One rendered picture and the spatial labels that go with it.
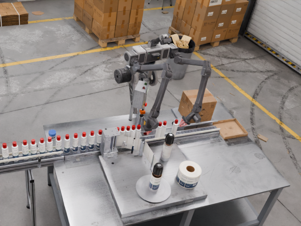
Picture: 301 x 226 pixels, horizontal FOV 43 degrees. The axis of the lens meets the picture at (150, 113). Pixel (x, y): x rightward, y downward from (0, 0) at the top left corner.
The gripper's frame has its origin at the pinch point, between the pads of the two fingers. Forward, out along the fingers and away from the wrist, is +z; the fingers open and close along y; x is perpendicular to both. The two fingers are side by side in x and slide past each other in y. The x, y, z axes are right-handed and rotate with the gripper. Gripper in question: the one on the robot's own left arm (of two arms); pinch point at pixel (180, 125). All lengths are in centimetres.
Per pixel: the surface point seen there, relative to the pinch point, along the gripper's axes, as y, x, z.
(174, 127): 2.7, -6.4, 4.0
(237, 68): -229, 258, -87
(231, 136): 14, 53, -28
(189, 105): -21.1, 10.3, -18.3
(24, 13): -429, -18, 123
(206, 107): -16.2, 26.4, -28.7
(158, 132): 2.8, -18.2, 17.4
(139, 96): -2, -66, 1
